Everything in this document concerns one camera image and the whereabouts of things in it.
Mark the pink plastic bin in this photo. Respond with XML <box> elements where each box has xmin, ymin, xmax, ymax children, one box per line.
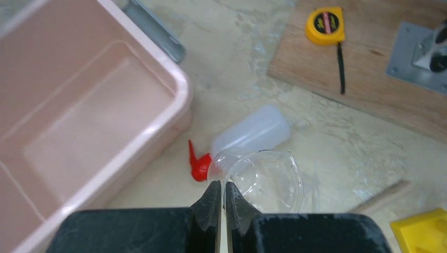
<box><xmin>1</xmin><ymin>1</ymin><xmax>193</xmax><ymax>252</ymax></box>

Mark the yellow tape measure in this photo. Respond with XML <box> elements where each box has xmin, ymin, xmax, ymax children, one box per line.
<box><xmin>304</xmin><ymin>6</ymin><xmax>346</xmax><ymax>95</ymax></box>

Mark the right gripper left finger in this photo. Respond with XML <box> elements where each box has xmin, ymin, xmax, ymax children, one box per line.
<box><xmin>46</xmin><ymin>181</ymin><xmax>221</xmax><ymax>252</ymax></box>

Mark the round wooden dowel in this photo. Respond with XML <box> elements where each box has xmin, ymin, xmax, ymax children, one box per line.
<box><xmin>347</xmin><ymin>180</ymin><xmax>414</xmax><ymax>216</ymax></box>

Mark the yellow test tube rack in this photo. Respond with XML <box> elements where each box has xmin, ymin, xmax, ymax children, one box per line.
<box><xmin>390</xmin><ymin>208</ymin><xmax>446</xmax><ymax>252</ymax></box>

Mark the wooden board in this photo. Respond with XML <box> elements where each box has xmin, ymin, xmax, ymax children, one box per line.
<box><xmin>267</xmin><ymin>1</ymin><xmax>446</xmax><ymax>142</ymax></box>

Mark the white squeeze bottle red cap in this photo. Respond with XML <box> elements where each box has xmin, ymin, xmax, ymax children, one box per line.
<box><xmin>188</xmin><ymin>104</ymin><xmax>290</xmax><ymax>182</ymax></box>

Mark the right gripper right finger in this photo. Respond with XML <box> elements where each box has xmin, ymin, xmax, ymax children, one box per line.
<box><xmin>224</xmin><ymin>182</ymin><xmax>391</xmax><ymax>252</ymax></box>

